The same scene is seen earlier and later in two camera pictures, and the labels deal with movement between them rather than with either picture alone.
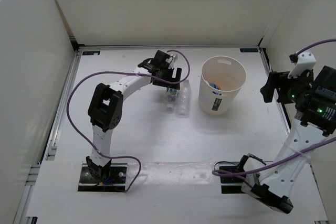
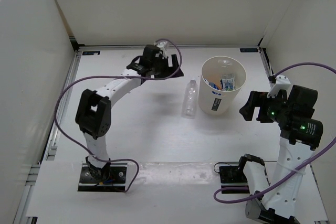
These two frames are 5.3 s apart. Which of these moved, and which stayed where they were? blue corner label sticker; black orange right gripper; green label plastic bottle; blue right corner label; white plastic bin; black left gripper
Moved: black left gripper; black orange right gripper; green label plastic bottle
Stayed: blue right corner label; blue corner label sticker; white plastic bin
